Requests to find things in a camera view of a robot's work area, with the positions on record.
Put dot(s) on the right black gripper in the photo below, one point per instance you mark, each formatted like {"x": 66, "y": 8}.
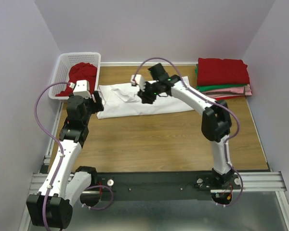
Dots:
{"x": 147, "y": 97}

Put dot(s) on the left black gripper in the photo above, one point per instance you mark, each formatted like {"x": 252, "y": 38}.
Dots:
{"x": 98, "y": 106}

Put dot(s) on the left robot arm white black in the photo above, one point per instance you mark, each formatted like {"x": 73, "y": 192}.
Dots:
{"x": 52, "y": 205}

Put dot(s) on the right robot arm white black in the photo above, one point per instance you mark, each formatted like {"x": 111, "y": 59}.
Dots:
{"x": 216, "y": 116}

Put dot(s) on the crumpled dark red t-shirt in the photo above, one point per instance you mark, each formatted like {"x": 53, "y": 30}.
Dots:
{"x": 80, "y": 71}

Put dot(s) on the white plastic laundry basket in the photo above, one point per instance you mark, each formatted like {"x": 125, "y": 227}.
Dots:
{"x": 67, "y": 60}

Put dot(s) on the folded green t-shirt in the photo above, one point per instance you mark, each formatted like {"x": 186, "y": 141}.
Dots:
{"x": 223, "y": 87}

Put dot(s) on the folded dark red t-shirt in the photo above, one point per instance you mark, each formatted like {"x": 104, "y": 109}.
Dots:
{"x": 214, "y": 71}

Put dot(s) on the folded grey t-shirt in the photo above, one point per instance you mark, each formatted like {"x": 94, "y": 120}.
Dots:
{"x": 223, "y": 93}

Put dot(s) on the folded bright red t-shirt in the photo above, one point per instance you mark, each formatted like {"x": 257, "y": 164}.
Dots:
{"x": 221, "y": 98}

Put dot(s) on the folded beige pink t-shirt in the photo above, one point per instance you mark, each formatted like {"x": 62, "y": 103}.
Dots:
{"x": 247, "y": 91}

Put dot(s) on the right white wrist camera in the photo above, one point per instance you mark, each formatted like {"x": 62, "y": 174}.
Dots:
{"x": 138, "y": 80}

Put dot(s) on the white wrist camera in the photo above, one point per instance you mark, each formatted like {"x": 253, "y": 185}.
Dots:
{"x": 80, "y": 88}
{"x": 138, "y": 80}

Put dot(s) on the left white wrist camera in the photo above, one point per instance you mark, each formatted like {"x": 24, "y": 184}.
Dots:
{"x": 80, "y": 88}

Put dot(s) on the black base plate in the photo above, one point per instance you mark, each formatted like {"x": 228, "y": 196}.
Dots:
{"x": 159, "y": 186}

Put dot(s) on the aluminium frame rail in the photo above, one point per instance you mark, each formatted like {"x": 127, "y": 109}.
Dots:
{"x": 160, "y": 165}

